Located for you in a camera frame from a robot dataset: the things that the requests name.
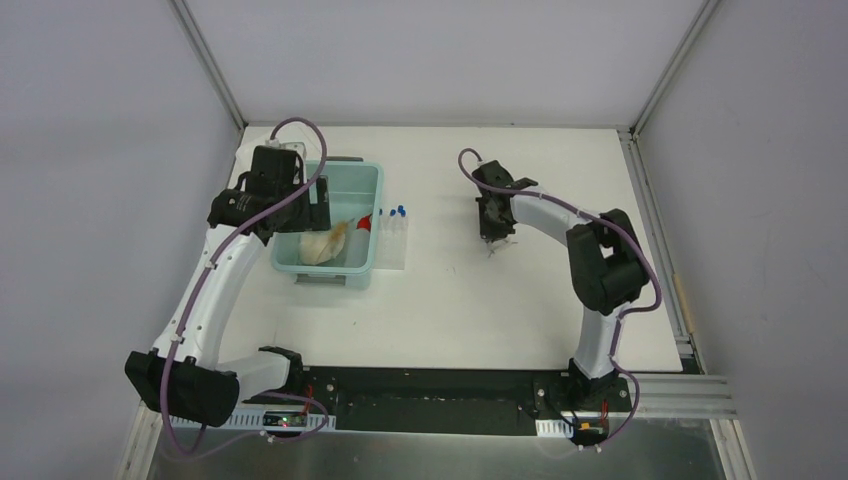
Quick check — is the beige sponge block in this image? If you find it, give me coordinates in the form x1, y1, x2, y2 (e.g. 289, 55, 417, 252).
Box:
299, 230, 344, 266

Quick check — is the teal storage bin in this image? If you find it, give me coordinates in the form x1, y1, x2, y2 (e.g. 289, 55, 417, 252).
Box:
270, 160, 384, 290

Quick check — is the red cap wash bottle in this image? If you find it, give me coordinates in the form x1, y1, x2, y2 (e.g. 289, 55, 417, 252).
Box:
344, 214, 372, 269

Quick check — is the tan test tube brush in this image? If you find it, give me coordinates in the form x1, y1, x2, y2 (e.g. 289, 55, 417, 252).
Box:
327, 219, 356, 249

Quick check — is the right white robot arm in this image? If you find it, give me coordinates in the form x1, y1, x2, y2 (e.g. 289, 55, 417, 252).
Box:
466, 161, 650, 410

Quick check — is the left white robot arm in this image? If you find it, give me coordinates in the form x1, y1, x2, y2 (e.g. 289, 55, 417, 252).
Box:
125, 146, 330, 427

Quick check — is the clear test tube rack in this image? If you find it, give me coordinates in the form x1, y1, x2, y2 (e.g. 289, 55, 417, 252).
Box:
375, 210, 408, 271

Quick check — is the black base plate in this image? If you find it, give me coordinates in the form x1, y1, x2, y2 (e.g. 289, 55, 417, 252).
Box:
283, 366, 631, 436

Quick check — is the white slotted cable duct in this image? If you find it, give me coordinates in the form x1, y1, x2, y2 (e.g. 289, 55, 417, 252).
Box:
221, 409, 336, 433

